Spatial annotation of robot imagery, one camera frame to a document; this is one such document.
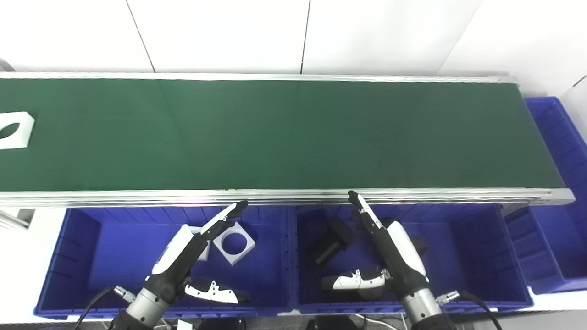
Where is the white square part with hole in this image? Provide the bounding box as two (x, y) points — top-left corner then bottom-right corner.
(0, 111), (35, 150)
(189, 225), (212, 262)
(213, 221), (256, 266)

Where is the aluminium conveyor leg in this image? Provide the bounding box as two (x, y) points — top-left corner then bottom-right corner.
(0, 208), (36, 230)

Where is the black block part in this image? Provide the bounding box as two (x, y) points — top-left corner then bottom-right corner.
(307, 216), (356, 267)

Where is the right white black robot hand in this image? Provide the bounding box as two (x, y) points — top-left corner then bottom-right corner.
(321, 191), (430, 301)

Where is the green conveyor belt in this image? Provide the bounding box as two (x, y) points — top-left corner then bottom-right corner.
(0, 72), (576, 209)
(0, 78), (565, 192)

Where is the blue plastic bin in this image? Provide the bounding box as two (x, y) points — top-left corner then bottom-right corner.
(502, 96), (587, 295)
(290, 204), (535, 314)
(33, 205), (294, 320)

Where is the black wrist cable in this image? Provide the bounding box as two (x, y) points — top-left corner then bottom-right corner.
(436, 290), (505, 330)
(73, 285), (138, 330)

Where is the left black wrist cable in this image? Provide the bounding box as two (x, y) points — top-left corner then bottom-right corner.
(73, 285), (138, 330)

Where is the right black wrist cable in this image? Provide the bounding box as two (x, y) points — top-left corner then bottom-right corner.
(436, 290), (505, 330)

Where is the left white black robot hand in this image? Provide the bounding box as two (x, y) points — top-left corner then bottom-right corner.
(144, 200), (251, 305)

